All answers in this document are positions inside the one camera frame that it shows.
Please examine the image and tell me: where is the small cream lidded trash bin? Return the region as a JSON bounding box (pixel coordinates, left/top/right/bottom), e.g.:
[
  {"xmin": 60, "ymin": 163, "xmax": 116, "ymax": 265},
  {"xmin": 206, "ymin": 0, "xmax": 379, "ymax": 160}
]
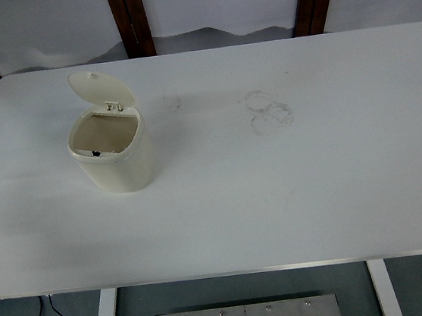
[{"xmin": 58, "ymin": 64, "xmax": 159, "ymax": 200}]

